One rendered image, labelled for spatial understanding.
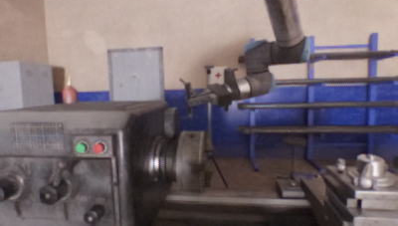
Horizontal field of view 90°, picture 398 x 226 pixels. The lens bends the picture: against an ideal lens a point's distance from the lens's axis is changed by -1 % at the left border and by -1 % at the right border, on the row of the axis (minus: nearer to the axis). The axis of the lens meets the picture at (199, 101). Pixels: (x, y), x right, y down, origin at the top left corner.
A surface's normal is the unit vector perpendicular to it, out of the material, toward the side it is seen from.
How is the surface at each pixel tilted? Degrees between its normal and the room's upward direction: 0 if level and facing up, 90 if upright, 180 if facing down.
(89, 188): 90
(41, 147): 90
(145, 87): 90
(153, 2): 90
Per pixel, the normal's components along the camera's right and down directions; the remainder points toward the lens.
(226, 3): -0.12, 0.08
